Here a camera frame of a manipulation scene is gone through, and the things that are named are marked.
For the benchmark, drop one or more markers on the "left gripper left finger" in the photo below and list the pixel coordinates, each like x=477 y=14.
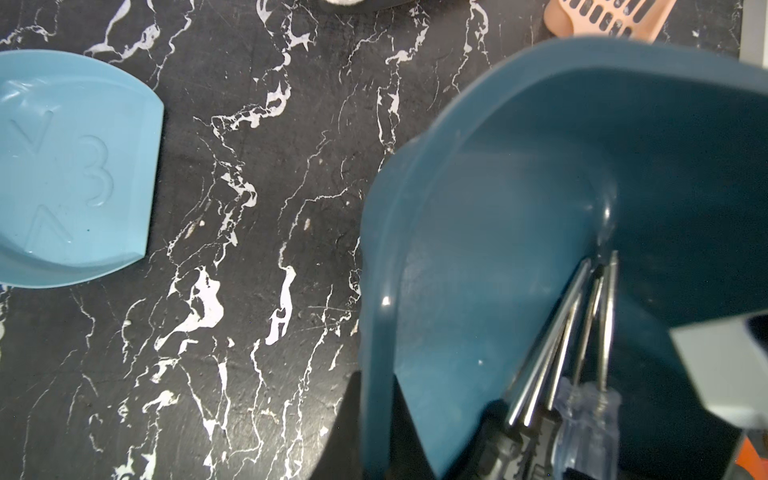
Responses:
x=340 y=457

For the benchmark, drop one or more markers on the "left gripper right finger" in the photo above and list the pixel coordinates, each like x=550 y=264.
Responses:
x=726 y=360

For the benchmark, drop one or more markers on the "clear handle screwdriver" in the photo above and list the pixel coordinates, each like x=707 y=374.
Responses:
x=587 y=445

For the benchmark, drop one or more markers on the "teal storage tray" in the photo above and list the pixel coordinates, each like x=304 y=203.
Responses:
x=572 y=149

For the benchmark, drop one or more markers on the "brown litter scoop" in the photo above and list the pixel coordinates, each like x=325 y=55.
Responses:
x=639 y=20

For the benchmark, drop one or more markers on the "blue dustpan scoop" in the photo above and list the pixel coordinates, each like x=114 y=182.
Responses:
x=80 y=144

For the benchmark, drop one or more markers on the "black handle screwdriver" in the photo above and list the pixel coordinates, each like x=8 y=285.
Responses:
x=506 y=440

